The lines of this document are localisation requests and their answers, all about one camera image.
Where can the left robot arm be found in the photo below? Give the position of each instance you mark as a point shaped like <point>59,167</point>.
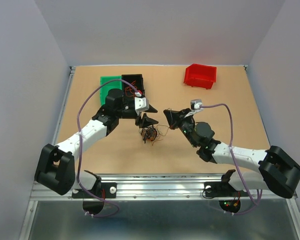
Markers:
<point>56,168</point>

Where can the red plastic bin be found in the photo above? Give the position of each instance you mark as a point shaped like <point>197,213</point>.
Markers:
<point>202,76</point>

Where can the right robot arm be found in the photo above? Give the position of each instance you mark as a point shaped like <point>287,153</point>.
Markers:
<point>272,169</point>

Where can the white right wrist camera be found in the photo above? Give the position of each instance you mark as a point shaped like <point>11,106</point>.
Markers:
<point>195,106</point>

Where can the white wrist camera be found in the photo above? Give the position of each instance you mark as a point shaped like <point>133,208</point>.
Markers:
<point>140,102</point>
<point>195,106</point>

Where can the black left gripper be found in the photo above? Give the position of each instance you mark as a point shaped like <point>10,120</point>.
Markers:
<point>144,121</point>

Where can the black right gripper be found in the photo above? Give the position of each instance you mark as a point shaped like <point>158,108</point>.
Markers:
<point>175,118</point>

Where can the aluminium mounting rail frame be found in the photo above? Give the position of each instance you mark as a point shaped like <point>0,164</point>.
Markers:
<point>156,201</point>

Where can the black plastic bin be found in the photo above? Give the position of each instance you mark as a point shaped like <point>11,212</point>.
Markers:
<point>134,79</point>

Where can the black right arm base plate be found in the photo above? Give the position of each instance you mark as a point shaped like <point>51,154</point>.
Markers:
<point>215,189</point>

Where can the green plastic bin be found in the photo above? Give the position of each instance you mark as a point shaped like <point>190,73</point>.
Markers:
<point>112,85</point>

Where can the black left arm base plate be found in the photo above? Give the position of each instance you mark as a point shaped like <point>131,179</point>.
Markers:
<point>107,190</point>

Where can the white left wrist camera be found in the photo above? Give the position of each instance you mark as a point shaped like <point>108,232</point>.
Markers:
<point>140,102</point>

